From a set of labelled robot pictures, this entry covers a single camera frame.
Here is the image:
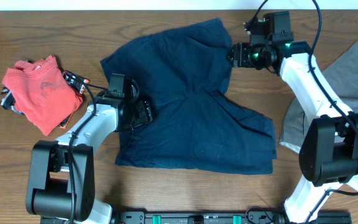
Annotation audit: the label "navy blue shorts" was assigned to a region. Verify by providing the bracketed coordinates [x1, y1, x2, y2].
[101, 19, 277, 175]

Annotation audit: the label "grey shorts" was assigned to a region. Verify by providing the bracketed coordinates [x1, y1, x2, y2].
[278, 42, 358, 206]

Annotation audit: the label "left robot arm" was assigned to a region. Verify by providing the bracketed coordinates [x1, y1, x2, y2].
[25, 73, 153, 223]

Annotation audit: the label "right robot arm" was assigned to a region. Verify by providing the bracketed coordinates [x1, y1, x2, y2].
[228, 11, 358, 223]

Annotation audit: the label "red folded t-shirt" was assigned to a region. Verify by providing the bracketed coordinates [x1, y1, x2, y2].
[2, 55, 83, 136]

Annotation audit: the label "black patterned folded garment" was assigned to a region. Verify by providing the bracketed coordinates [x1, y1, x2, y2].
[0, 70, 90, 129]

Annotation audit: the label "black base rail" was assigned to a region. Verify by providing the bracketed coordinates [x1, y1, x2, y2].
[110, 207, 352, 224]

